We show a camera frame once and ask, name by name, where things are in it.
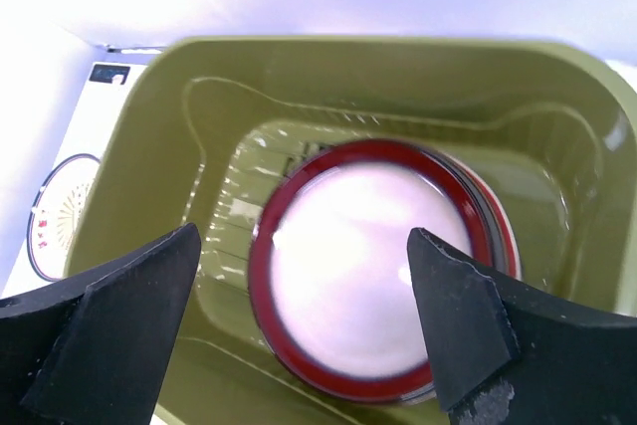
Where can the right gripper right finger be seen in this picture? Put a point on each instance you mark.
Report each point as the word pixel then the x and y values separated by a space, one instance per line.
pixel 503 352

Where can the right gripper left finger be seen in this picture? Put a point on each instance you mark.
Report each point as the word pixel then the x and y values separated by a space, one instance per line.
pixel 94 348

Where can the red and teal floral plate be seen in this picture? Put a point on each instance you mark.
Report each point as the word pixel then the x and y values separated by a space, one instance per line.
pixel 514 266

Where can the white plate orange sunburst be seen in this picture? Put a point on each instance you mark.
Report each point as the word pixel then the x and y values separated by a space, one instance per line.
pixel 56 213

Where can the white plate dark red rim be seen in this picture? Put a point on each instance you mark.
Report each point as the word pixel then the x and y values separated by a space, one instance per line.
pixel 328 274

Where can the olive green plastic bin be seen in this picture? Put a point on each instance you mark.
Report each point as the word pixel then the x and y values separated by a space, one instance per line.
pixel 214 124

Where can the left blue table label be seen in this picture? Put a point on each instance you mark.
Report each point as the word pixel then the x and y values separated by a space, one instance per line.
pixel 113 74

